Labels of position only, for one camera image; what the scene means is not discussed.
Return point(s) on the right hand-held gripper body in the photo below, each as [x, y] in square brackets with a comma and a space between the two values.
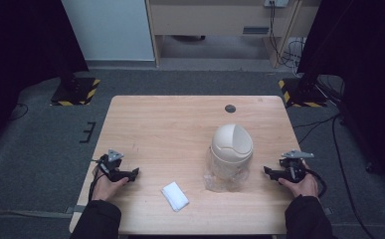
[294, 167]

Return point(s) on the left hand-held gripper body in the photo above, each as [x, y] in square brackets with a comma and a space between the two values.
[111, 162]

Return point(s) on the person's right hand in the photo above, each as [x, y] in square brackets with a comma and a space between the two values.
[302, 187]

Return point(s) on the person's left hand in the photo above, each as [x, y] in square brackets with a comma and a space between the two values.
[104, 186]

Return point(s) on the beige swing-lid trash can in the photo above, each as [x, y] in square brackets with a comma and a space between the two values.
[231, 147]

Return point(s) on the white folded tissue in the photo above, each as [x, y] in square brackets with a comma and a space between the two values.
[175, 196]

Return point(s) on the black striped stand base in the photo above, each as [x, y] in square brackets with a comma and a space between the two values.
[75, 93]
[301, 96]

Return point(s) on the grey table grommet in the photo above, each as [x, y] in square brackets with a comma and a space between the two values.
[230, 108]

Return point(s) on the black curtain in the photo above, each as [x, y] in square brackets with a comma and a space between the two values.
[17, 49]
[365, 66]

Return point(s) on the white cabinet panel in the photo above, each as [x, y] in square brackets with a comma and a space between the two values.
[108, 30]

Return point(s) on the beige wooden desk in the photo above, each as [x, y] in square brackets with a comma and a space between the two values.
[213, 20]

